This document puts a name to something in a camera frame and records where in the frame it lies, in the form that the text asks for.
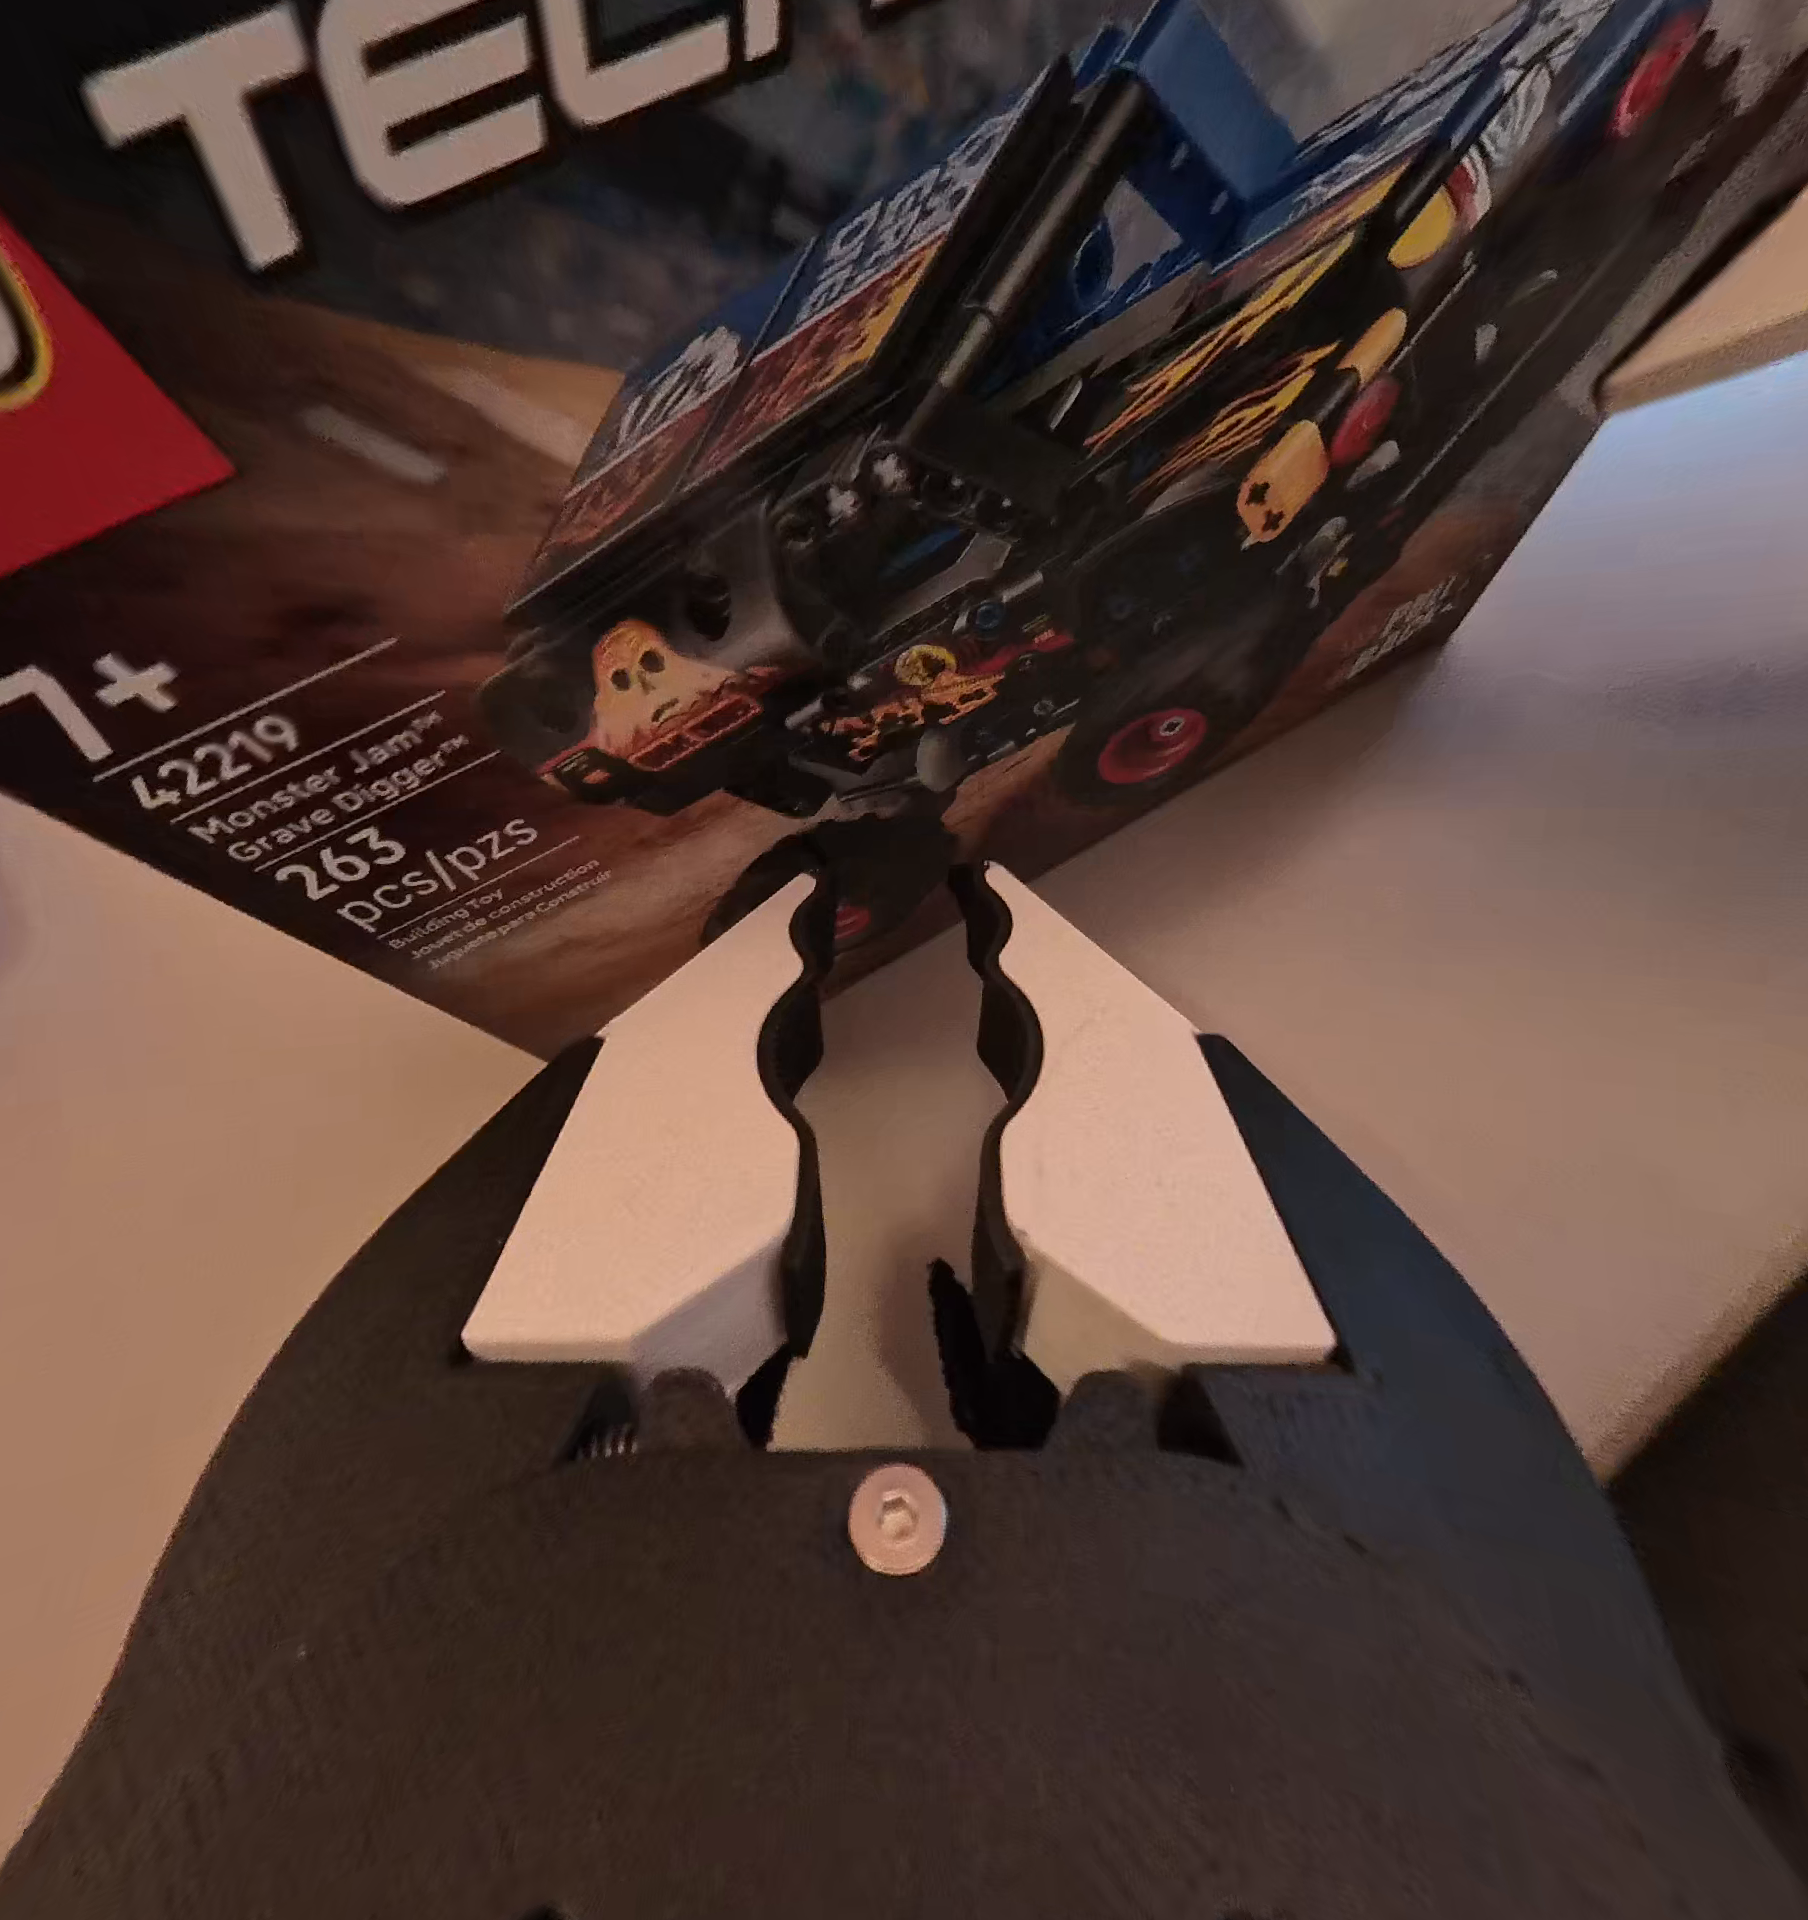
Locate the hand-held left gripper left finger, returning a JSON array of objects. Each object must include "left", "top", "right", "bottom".
[{"left": 458, "top": 862, "right": 841, "bottom": 1411}]

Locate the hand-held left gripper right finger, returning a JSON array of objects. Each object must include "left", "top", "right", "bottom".
[{"left": 926, "top": 859, "right": 1343, "bottom": 1454}]

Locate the dark toy truck box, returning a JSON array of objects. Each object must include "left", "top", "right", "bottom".
[{"left": 0, "top": 0, "right": 1768, "bottom": 1061}]

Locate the grey desk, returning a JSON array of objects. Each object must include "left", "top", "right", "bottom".
[{"left": 0, "top": 324, "right": 1808, "bottom": 1915}]

